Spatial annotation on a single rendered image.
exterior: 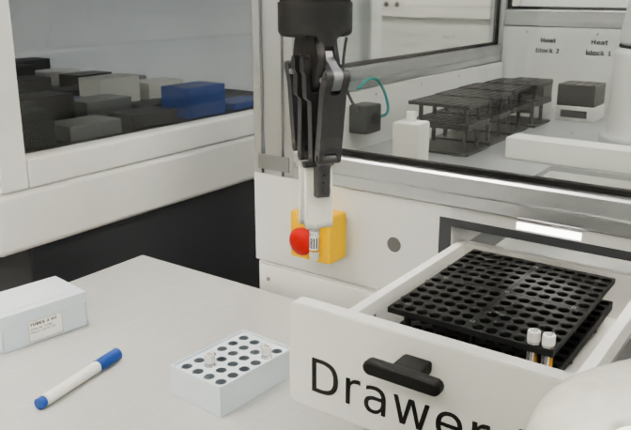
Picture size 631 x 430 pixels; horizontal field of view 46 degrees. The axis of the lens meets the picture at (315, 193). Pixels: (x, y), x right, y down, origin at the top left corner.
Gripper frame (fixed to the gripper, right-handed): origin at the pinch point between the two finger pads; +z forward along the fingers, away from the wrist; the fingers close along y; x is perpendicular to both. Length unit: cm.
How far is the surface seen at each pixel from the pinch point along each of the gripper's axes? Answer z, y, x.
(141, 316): 25.2, -31.5, -15.5
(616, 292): 14.4, 5.9, 36.6
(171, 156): 11, -75, -3
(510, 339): 11.5, 17.1, 13.5
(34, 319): 21.9, -28.1, -30.0
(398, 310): 11.5, 7.2, 6.6
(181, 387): 23.8, -6.8, -14.2
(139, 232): 25, -71, -10
